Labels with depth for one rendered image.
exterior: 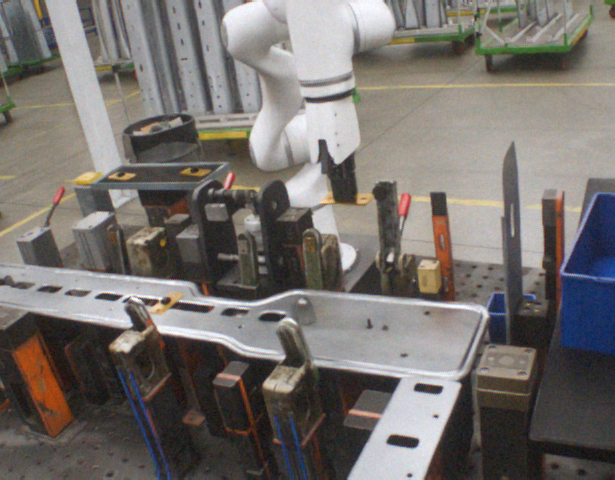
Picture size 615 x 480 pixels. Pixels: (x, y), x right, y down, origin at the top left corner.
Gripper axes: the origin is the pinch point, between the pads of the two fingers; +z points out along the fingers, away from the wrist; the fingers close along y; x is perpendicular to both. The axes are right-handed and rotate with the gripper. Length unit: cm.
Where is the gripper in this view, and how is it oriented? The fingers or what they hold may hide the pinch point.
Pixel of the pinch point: (344, 185)
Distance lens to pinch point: 107.9
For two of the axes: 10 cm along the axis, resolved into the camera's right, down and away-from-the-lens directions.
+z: 1.8, 8.9, 4.3
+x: 8.9, 0.4, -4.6
